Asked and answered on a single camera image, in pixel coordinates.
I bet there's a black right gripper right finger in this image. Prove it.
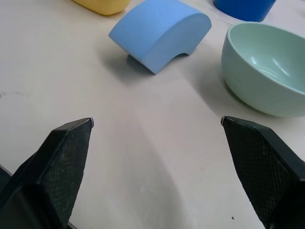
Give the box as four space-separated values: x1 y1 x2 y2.
220 115 305 229

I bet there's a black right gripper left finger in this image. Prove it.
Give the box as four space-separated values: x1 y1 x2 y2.
0 117 95 229

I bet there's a pale green ceramic bowl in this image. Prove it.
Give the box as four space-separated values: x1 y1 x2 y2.
221 22 305 118

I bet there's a dark blue round container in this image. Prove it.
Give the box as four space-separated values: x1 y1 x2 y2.
213 0 277 23

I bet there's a light blue arched sponge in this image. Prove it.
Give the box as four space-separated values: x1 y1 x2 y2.
108 0 212 75

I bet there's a yellow rounded sponge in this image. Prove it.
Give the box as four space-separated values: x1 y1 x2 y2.
71 0 131 16

